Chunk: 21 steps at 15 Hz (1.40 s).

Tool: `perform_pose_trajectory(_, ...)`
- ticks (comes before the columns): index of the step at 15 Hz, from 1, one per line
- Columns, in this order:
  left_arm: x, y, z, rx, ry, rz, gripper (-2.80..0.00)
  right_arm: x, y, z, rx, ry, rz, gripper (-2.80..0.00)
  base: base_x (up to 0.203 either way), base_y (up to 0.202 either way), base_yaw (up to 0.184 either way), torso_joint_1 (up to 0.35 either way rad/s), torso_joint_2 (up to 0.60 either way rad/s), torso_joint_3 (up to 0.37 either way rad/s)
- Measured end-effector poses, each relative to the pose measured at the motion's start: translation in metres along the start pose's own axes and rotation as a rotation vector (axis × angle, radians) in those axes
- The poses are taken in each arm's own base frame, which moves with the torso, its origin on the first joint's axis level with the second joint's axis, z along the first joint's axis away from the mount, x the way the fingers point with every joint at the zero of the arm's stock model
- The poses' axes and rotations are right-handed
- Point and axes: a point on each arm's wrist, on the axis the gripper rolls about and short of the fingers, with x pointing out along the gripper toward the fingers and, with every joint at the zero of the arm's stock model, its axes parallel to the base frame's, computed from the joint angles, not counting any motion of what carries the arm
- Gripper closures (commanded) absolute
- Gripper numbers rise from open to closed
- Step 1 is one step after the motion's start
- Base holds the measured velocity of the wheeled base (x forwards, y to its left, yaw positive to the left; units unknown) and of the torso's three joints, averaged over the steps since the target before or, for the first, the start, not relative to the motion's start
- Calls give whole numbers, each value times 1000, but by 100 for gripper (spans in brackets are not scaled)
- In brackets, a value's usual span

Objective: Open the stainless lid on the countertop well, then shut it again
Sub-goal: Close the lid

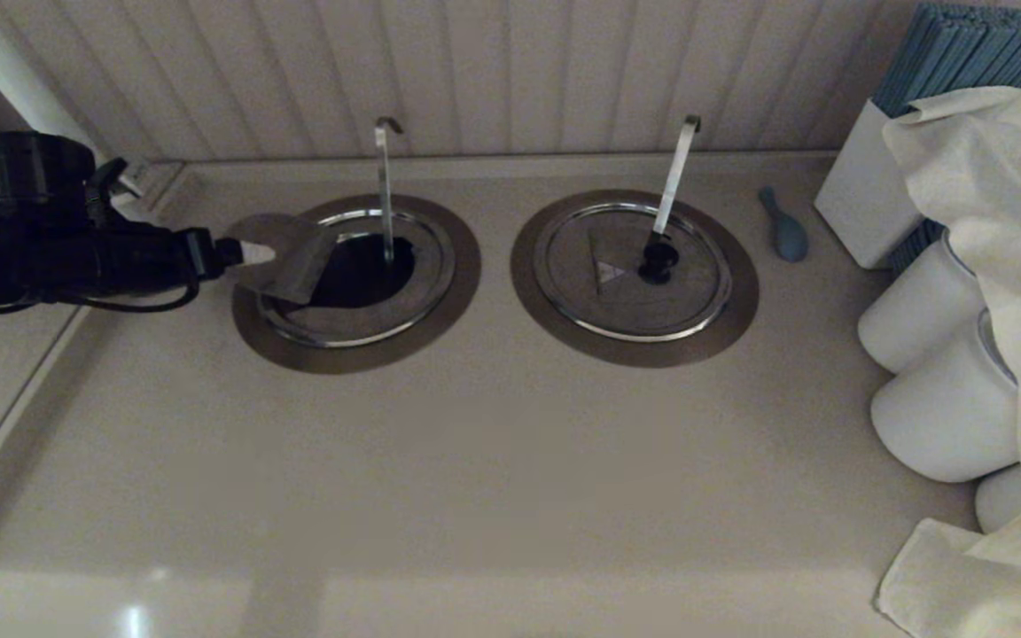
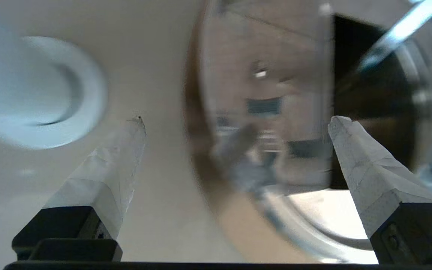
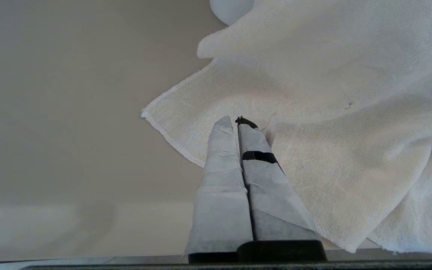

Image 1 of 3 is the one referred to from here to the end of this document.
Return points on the blue ridged packet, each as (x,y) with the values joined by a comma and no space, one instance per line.
(914,248)

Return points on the white rectangular holder box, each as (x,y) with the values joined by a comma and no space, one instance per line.
(861,202)

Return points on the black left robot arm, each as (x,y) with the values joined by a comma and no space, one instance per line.
(23,257)

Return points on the steel hinged lid black knob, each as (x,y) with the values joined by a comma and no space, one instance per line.
(679,292)
(293,257)

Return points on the white cylindrical jar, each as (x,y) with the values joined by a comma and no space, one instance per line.
(940,416)
(998,503)
(914,310)

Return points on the small blue plastic spoon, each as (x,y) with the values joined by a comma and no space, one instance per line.
(790,239)

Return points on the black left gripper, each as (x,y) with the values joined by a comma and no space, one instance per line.
(151,261)

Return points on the cream cloth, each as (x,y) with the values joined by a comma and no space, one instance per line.
(1007,221)

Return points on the white pole with base flange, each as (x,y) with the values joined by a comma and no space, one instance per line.
(14,71)

